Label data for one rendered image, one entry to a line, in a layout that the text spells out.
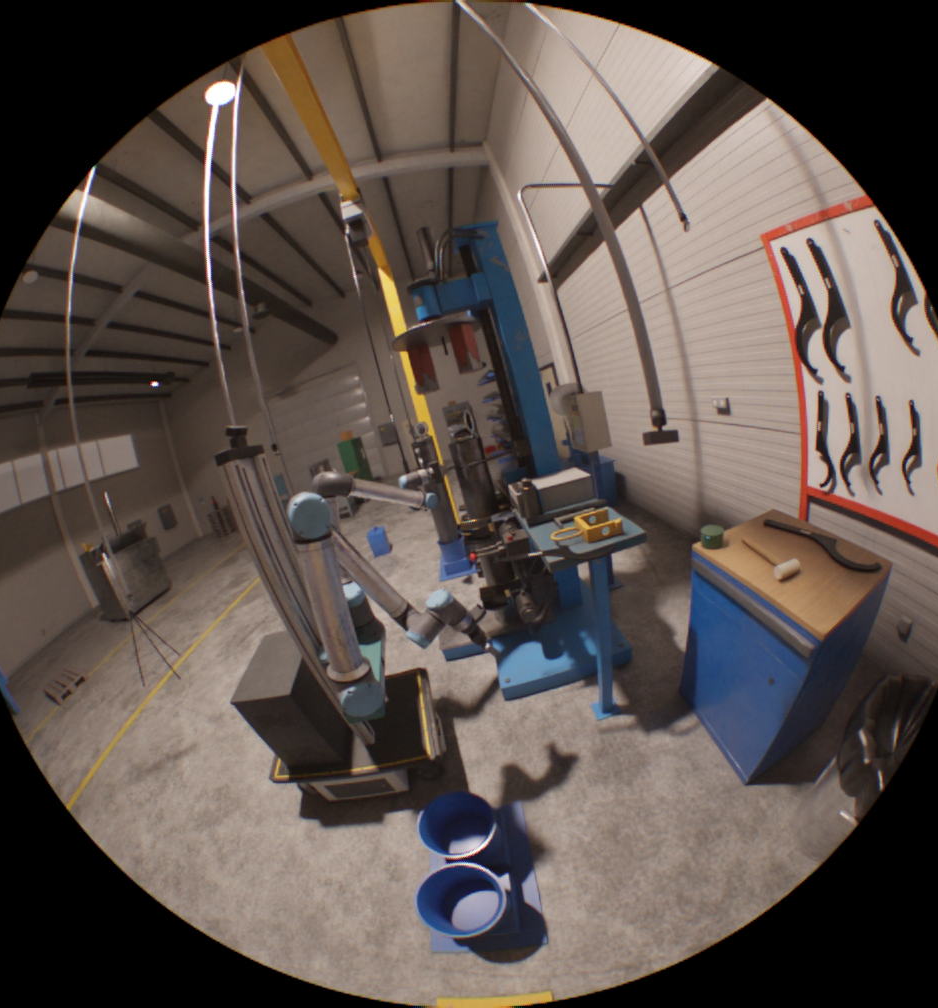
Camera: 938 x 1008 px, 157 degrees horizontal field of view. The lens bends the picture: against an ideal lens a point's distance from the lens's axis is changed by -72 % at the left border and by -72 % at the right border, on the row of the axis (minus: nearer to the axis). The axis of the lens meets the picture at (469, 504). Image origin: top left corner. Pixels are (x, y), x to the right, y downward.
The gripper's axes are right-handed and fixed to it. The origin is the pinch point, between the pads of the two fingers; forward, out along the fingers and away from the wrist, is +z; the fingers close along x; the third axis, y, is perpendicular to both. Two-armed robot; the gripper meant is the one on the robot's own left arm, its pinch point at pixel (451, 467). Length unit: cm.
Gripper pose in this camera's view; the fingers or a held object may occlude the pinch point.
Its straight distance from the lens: 211.8
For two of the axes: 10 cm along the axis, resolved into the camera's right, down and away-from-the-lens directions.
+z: 8.8, -3.4, 3.4
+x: 2.5, 9.3, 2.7
